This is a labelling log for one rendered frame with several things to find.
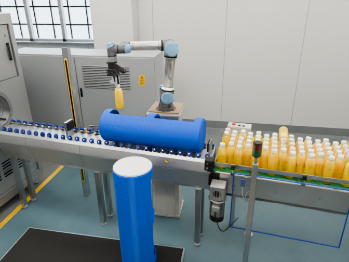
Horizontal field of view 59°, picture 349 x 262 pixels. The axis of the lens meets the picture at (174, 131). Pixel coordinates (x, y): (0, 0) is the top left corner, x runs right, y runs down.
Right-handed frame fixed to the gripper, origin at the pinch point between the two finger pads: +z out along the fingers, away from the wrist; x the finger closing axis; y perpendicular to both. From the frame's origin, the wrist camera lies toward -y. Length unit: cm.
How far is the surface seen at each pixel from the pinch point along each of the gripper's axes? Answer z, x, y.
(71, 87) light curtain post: 12, -24, 65
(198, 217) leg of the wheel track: 113, 15, -74
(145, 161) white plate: 42, 49, -43
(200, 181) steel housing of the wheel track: 75, 15, -76
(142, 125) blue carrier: 28.0, 17.1, -27.9
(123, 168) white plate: 41, 63, -32
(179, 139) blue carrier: 36, 19, -60
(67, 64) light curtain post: -11, -24, 66
